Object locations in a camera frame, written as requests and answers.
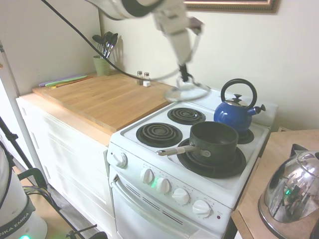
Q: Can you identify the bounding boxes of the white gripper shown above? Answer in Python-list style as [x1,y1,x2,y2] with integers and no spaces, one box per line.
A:
[163,29,194,82]

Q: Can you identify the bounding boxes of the white electric stove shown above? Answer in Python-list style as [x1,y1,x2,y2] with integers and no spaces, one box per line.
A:
[106,87,279,239]

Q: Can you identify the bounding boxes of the large wooden butcher board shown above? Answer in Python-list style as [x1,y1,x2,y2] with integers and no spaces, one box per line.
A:
[32,73,178,133]

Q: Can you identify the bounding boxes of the dark saucepan with metal handle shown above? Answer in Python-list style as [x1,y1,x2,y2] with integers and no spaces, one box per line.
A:
[156,121,240,163]

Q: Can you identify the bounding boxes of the gold framed painting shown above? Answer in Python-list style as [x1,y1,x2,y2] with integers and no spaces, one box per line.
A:
[183,0,281,14]

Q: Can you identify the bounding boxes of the large black coil burner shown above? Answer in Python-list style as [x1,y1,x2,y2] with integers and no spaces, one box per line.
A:
[177,138,247,179]

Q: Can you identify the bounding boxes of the black metal stand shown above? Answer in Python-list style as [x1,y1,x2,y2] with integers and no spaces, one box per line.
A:
[0,115,108,239]

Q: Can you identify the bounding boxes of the colourful flat utensils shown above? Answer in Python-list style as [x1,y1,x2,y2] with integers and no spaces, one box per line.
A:
[45,75,88,88]

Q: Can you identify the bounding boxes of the blue enamel kettle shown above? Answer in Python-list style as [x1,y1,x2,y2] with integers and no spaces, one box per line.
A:
[213,78,267,135]

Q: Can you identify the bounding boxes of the small black coil burner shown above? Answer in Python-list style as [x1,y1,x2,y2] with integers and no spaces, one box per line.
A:
[136,122,184,148]
[167,107,207,126]
[234,127,255,145]

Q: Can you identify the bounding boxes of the light wooden side table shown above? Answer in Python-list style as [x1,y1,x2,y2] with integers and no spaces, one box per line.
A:
[231,128,319,239]

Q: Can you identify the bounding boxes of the white stove knob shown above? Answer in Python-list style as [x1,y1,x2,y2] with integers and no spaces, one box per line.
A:
[140,168,156,185]
[172,187,191,206]
[109,151,129,169]
[192,199,213,218]
[156,177,172,194]

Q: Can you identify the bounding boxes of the orange silicone spatula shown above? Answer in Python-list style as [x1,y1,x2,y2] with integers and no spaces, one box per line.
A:
[55,76,93,88]

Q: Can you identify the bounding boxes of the dark wrist camera box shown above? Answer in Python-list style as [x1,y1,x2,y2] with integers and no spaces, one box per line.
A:
[187,16,204,35]

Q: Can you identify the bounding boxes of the white kitchen cabinet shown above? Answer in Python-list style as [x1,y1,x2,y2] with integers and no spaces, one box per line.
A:
[15,94,118,239]

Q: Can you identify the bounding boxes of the black kitchen utensils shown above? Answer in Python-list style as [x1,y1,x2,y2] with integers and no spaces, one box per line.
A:
[103,31,113,59]

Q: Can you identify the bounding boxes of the glass pot lid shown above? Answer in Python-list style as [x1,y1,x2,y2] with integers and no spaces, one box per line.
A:
[163,76,211,103]

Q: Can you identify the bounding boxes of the green utensil cup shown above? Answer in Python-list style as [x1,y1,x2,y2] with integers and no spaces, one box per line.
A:
[92,55,111,77]

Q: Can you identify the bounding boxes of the chrome electric kettle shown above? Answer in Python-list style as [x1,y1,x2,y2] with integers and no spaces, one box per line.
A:
[257,143,319,238]

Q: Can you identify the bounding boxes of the purple silicone spatula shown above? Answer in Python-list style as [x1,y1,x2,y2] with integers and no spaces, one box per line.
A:
[38,80,69,87]

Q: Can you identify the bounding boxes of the black serving spoon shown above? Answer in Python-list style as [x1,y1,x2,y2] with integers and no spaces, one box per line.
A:
[109,32,119,59]

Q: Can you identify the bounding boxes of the black kitchen ladle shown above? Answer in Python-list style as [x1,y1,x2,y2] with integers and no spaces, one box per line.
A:
[92,34,104,58]

